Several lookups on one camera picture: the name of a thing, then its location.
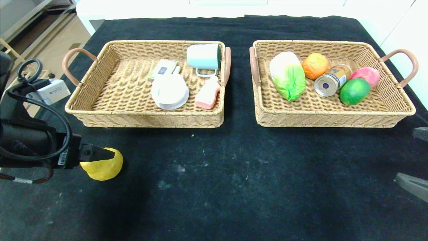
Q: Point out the green round fruit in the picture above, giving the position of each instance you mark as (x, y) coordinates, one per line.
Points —
(354, 92)

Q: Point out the red pink peach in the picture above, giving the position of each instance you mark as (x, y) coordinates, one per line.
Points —
(367, 75)

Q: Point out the small card box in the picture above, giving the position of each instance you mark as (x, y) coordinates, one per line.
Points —
(164, 68)

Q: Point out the orange fruit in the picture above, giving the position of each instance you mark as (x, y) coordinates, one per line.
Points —
(315, 65)

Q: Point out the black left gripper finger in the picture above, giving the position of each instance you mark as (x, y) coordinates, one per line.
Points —
(97, 153)

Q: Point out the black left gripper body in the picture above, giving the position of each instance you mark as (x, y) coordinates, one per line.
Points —
(71, 151)

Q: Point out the mint green mug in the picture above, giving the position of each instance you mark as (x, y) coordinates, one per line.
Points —
(202, 56)

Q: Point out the gold drink can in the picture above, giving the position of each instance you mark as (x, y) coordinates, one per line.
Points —
(332, 82)

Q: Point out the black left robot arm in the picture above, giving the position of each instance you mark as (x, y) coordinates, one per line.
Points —
(23, 140)

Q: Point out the grey metal shelf frame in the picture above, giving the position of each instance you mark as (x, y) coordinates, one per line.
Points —
(26, 19)

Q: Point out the pink bottle white cap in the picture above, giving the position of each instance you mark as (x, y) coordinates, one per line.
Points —
(208, 95)

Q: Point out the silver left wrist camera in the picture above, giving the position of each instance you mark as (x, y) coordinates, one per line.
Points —
(50, 92)

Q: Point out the crushed white paper bowl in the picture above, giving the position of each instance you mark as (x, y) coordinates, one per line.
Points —
(170, 92)

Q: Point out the white table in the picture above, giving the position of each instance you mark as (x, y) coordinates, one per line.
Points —
(97, 10)

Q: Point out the yellow pear fruit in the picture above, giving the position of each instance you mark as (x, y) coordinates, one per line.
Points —
(103, 170)

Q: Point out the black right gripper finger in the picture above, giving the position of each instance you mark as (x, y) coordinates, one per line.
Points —
(414, 185)
(422, 134)

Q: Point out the white green napa cabbage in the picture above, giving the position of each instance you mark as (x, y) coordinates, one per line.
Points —
(287, 77)

